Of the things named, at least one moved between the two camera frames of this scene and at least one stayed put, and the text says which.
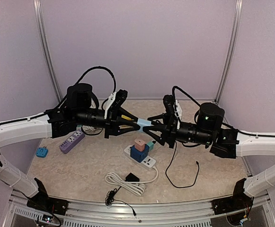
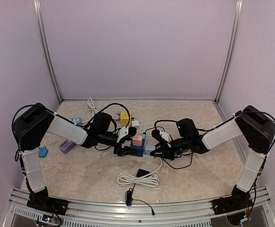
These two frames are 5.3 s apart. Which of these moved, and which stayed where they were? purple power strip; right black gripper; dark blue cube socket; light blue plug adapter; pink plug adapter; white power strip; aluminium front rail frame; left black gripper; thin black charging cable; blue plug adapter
Moved: pink plug adapter; light blue plug adapter; dark blue cube socket; right black gripper; thin black charging cable; left black gripper; white power strip
Stayed: aluminium front rail frame; purple power strip; blue plug adapter
